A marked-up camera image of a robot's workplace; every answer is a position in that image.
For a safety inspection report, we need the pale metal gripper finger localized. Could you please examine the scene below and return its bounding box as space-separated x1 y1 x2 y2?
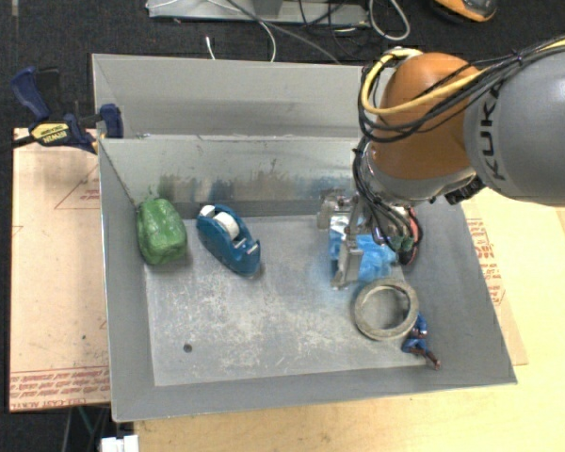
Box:
316 190 354 233
331 247 363 290

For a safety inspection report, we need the blue crumpled plastic packet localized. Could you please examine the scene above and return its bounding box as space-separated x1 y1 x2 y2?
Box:
328 228 399 283

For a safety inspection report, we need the grey metal bin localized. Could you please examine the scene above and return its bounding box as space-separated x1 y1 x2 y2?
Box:
91 53 518 423

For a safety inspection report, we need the blue toy figure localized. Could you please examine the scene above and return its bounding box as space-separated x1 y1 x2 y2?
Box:
399 313 442 371

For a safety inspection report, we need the blue tape dispenser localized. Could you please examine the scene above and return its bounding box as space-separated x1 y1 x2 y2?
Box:
196 203 262 277

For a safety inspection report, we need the green toy fist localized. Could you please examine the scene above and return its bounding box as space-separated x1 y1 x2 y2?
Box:
136 197 188 266

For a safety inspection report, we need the brown cardboard board, red print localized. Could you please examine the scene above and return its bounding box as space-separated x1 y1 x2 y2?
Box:
8 127 528 413

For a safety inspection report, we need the grey ring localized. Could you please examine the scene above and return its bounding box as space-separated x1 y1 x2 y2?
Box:
354 278 421 342

